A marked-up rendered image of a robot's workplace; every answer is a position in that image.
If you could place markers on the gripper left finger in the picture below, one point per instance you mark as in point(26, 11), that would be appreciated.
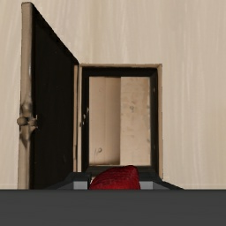
point(77, 182)

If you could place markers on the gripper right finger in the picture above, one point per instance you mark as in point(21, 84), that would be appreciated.
point(153, 183)

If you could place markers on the red strawberry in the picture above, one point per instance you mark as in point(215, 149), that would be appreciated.
point(116, 179)

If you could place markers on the wooden box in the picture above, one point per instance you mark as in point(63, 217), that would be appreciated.
point(119, 117)

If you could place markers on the wooden box lid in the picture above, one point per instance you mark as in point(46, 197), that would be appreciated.
point(50, 111)

